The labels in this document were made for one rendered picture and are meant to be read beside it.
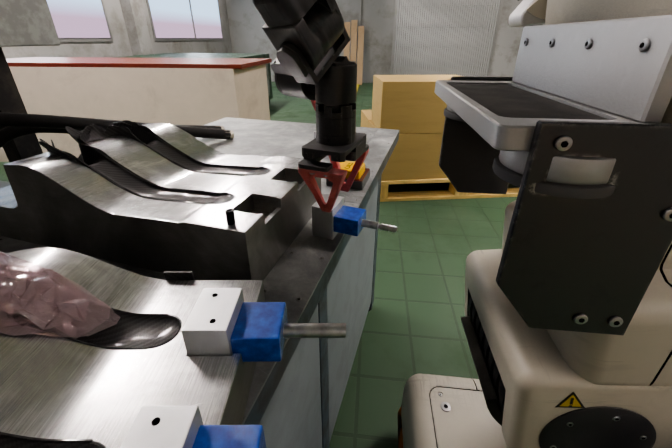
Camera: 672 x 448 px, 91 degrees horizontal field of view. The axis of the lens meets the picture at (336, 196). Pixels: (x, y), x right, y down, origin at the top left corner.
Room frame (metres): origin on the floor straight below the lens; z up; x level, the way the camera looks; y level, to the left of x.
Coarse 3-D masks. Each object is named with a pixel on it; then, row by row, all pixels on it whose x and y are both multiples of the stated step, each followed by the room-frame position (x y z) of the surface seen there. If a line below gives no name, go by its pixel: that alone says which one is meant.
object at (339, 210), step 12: (336, 204) 0.46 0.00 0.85; (312, 216) 0.46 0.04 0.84; (324, 216) 0.45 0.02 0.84; (336, 216) 0.45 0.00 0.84; (348, 216) 0.45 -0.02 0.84; (360, 216) 0.45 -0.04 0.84; (312, 228) 0.46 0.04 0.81; (324, 228) 0.45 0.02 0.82; (336, 228) 0.45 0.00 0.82; (348, 228) 0.44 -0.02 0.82; (360, 228) 0.45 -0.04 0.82; (372, 228) 0.44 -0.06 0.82; (384, 228) 0.43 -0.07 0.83; (396, 228) 0.43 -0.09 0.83
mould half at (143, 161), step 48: (96, 144) 0.52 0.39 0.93; (192, 144) 0.62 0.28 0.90; (0, 192) 0.50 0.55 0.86; (48, 192) 0.41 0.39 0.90; (96, 192) 0.41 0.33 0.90; (240, 192) 0.43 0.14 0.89; (288, 192) 0.44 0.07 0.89; (48, 240) 0.42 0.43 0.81; (96, 240) 0.39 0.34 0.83; (144, 240) 0.37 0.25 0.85; (192, 240) 0.34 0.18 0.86; (240, 240) 0.32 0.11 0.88; (288, 240) 0.42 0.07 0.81
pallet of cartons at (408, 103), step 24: (384, 96) 2.22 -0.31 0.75; (408, 96) 2.22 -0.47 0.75; (432, 96) 2.23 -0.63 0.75; (384, 120) 2.22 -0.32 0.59; (408, 120) 2.23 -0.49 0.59; (432, 120) 2.23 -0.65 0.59; (408, 144) 2.22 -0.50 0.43; (432, 144) 2.24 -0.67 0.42; (384, 168) 2.20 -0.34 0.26; (408, 168) 2.22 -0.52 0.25; (432, 168) 2.24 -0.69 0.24; (384, 192) 2.19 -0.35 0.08; (408, 192) 2.30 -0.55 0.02; (432, 192) 2.30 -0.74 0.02; (456, 192) 2.24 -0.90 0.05
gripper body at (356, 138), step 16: (320, 112) 0.45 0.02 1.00; (336, 112) 0.45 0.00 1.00; (352, 112) 0.46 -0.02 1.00; (320, 128) 0.46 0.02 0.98; (336, 128) 0.45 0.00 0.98; (352, 128) 0.46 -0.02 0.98; (320, 144) 0.45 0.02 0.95; (336, 144) 0.45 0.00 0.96; (352, 144) 0.45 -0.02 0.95; (336, 160) 0.42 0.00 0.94
